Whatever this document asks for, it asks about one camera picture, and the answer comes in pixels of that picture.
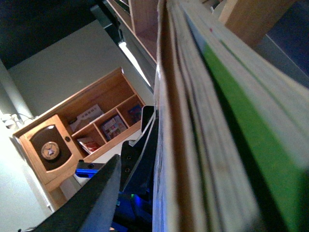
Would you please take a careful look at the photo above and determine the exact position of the black and blue other gripper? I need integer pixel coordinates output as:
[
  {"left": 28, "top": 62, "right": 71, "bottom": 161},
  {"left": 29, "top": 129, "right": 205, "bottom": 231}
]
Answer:
[{"left": 27, "top": 106, "right": 159, "bottom": 232}]

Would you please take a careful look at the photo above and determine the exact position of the stack of books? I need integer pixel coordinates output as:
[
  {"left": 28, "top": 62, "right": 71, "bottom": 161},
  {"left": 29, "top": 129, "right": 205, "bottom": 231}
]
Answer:
[{"left": 153, "top": 0, "right": 309, "bottom": 232}]

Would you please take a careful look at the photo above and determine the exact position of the light wooden shelf cabinet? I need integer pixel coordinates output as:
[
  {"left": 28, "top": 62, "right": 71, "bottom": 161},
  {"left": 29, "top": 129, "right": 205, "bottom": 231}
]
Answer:
[{"left": 108, "top": 0, "right": 294, "bottom": 61}]

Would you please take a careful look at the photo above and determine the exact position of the red book in cabinet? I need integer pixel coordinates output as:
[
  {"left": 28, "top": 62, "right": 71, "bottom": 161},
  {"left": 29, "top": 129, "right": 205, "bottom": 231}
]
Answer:
[{"left": 77, "top": 137, "right": 100, "bottom": 154}]

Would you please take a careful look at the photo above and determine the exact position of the round clock on cabinet door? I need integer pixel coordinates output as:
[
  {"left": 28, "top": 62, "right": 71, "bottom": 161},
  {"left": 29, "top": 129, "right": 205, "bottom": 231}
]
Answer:
[{"left": 41, "top": 142, "right": 60, "bottom": 160}]

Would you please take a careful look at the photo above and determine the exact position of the colourful book in cabinet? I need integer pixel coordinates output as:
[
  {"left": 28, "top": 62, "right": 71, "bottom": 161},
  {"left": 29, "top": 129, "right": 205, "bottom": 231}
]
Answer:
[{"left": 100, "top": 115, "right": 127, "bottom": 141}]

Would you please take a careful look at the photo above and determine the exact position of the white booklet in cabinet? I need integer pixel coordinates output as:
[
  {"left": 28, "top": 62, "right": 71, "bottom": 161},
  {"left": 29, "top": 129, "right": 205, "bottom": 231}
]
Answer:
[{"left": 69, "top": 104, "right": 104, "bottom": 132}]

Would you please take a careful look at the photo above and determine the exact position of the blue book in cabinet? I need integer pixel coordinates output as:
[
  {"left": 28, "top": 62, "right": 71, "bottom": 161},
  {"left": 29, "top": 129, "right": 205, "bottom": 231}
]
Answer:
[{"left": 128, "top": 104, "right": 142, "bottom": 123}]

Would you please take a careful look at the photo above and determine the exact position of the ceiling light strip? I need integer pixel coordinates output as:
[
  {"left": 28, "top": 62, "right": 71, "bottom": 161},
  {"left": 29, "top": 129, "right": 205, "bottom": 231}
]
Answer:
[{"left": 118, "top": 42, "right": 151, "bottom": 87}]

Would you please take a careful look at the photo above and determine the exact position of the brown wooden wall cabinet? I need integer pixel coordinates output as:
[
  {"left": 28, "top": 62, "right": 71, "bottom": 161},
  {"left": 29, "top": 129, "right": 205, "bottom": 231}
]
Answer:
[{"left": 14, "top": 68, "right": 145, "bottom": 210}]

